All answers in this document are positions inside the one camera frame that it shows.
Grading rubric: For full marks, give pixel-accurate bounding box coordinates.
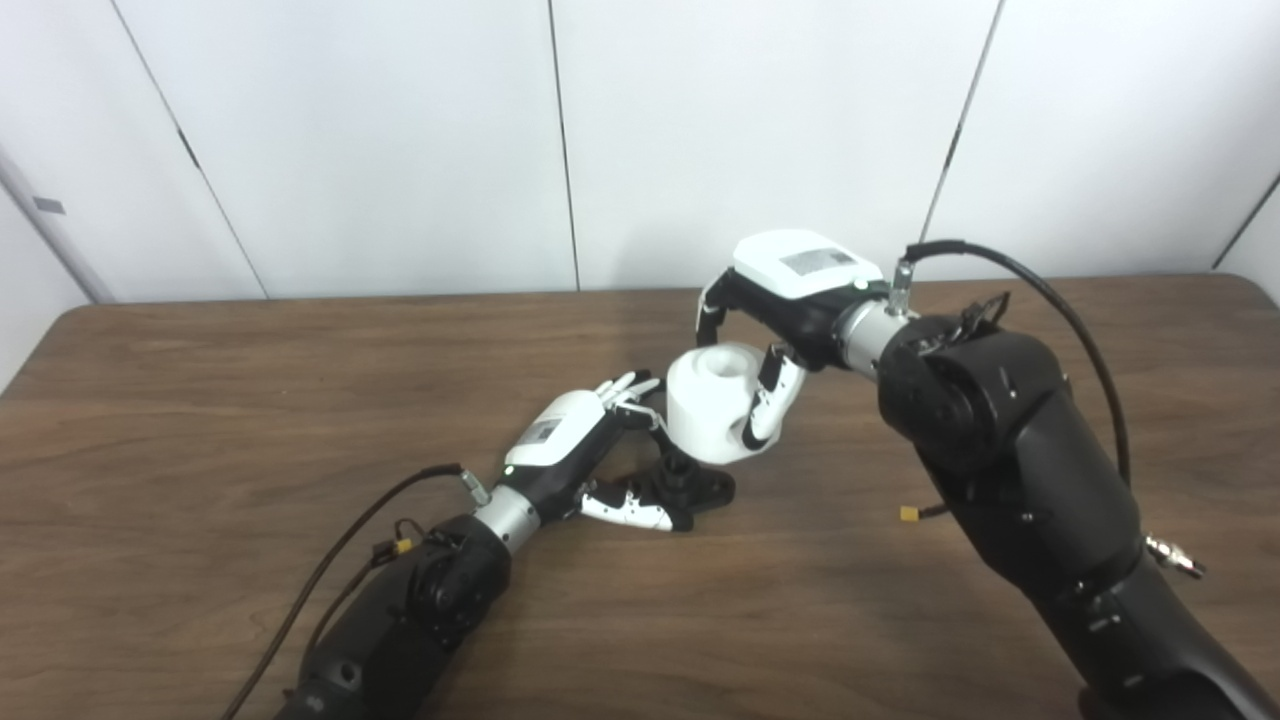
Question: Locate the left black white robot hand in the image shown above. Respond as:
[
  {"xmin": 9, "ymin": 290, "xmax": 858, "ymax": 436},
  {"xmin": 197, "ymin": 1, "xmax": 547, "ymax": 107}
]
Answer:
[{"xmin": 498, "ymin": 370, "xmax": 696, "ymax": 533}]

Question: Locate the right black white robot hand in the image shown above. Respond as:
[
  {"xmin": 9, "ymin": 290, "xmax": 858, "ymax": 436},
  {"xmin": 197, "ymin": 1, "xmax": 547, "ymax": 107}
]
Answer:
[{"xmin": 695, "ymin": 230, "xmax": 891, "ymax": 451}]

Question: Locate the round white plastic piece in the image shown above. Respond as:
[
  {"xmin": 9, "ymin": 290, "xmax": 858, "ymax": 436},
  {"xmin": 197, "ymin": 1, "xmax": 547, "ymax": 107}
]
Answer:
[{"xmin": 665, "ymin": 342, "xmax": 791, "ymax": 466}]

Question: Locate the black plastic holder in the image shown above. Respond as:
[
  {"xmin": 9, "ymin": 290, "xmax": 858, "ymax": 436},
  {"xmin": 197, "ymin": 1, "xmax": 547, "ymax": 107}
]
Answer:
[{"xmin": 640, "ymin": 448, "xmax": 736, "ymax": 521}]

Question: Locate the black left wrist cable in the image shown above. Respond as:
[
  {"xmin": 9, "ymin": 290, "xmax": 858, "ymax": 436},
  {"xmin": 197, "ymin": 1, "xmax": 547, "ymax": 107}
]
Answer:
[{"xmin": 220, "ymin": 463, "xmax": 491, "ymax": 720}]

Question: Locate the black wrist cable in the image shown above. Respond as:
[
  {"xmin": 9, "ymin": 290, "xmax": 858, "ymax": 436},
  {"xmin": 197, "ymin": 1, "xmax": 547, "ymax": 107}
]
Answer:
[
  {"xmin": 220, "ymin": 463, "xmax": 491, "ymax": 720},
  {"xmin": 888, "ymin": 238, "xmax": 1206, "ymax": 579}
]

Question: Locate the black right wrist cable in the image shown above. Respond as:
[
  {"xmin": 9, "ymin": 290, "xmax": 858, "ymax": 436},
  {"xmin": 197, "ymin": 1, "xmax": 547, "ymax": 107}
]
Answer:
[{"xmin": 888, "ymin": 238, "xmax": 1206, "ymax": 579}]

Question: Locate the left arm yellow connector wire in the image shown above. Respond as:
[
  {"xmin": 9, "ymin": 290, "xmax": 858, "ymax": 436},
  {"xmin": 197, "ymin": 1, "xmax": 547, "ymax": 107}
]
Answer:
[{"xmin": 300, "ymin": 520, "xmax": 441, "ymax": 661}]

